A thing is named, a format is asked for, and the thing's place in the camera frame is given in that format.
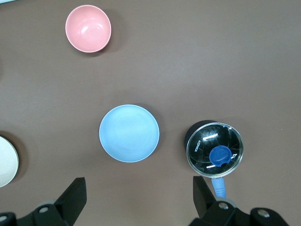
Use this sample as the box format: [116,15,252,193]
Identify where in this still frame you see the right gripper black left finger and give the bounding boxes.
[0,177,87,226]

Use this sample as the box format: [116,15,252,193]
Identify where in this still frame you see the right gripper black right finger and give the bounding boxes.
[189,176,289,226]

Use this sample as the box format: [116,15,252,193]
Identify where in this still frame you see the blue shallow bowl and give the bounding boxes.
[99,104,161,163]

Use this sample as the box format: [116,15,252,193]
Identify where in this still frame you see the glass lid with blue knob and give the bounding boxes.
[186,123,244,178]

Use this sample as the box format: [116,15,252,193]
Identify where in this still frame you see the beige shallow bowl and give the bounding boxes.
[0,136,19,188]

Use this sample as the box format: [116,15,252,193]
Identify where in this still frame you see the small deep pink bowl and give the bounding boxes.
[65,6,112,54]

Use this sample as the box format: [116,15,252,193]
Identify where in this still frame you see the black pot with blue handle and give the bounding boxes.
[184,120,244,201]

